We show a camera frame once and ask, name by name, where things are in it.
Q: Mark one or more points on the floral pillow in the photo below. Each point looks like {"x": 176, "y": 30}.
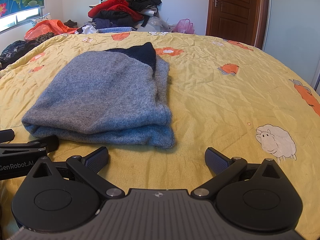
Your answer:
{"x": 41, "y": 20}

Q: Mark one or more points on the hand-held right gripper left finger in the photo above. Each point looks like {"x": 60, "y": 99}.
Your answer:
{"x": 97, "y": 160}

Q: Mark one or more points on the clear plastic bag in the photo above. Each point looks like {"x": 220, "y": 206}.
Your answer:
{"x": 157, "y": 23}

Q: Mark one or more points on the black padded jacket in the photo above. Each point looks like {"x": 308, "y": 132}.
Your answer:
{"x": 112, "y": 15}

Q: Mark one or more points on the dark cloth bundle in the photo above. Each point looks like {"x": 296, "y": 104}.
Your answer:
{"x": 70, "y": 23}

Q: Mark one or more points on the yellow printed bedspread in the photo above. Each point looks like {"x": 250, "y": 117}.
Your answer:
{"x": 225, "y": 92}

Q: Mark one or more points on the red knit garment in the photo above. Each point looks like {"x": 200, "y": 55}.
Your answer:
{"x": 112, "y": 6}

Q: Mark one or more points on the white and black printed cloth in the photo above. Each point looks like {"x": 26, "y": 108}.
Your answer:
{"x": 87, "y": 29}

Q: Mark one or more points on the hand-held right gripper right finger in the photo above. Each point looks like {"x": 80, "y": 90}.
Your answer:
{"x": 216, "y": 161}

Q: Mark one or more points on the light blue fleece blanket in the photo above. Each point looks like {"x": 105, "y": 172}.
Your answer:
{"x": 117, "y": 29}

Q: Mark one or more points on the orange plastic bag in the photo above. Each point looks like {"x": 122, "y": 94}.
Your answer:
{"x": 47, "y": 28}

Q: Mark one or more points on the pale wardrobe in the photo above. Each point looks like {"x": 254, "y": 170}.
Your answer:
{"x": 292, "y": 25}

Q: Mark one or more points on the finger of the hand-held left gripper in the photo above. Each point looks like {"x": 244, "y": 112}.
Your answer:
{"x": 48, "y": 142}
{"x": 6, "y": 135}

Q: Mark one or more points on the leopard print cloth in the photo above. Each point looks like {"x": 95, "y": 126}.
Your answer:
{"x": 45, "y": 38}

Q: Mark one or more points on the dark floral cloth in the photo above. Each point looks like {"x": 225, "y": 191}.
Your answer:
{"x": 13, "y": 52}

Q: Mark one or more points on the brown wooden door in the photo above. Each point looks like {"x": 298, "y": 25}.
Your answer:
{"x": 235, "y": 10}

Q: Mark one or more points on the grey sweater with navy sleeves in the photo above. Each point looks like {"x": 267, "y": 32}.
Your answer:
{"x": 100, "y": 92}

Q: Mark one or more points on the pink plastic bag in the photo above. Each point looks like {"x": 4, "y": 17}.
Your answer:
{"x": 185, "y": 27}

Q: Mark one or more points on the dark purple garment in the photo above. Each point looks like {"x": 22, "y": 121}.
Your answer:
{"x": 102, "y": 23}

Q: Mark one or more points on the window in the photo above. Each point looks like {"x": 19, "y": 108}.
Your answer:
{"x": 20, "y": 20}

